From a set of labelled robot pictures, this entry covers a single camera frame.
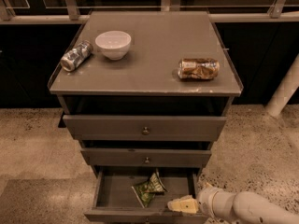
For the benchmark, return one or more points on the green jalapeno chip bag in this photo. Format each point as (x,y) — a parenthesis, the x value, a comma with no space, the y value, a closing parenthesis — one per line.
(147,190)

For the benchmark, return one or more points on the metal window railing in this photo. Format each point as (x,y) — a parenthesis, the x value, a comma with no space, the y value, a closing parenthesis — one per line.
(78,11)

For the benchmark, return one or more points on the white ceramic bowl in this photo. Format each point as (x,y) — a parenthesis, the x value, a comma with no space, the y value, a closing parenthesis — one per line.
(113,44)

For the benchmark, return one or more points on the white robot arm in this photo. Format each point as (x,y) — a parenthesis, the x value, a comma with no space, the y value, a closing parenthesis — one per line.
(252,177)

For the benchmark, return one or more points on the grey drawer cabinet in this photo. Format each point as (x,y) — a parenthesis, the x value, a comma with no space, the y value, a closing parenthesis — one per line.
(145,81)

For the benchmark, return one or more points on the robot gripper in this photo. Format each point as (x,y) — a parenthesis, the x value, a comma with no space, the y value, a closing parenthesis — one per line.
(206,198)

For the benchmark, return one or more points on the grey top drawer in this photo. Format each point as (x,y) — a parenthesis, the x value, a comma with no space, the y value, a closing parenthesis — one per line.
(144,128)

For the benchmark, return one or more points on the grey drawer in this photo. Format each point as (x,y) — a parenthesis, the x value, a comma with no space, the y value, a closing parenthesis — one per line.
(144,128)
(115,200)
(138,157)

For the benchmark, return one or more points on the grey bottom drawer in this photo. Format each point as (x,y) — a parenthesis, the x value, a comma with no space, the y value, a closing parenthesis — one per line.
(115,200)

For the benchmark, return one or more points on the grey middle drawer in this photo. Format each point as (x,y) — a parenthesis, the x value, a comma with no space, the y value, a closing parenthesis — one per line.
(138,157)

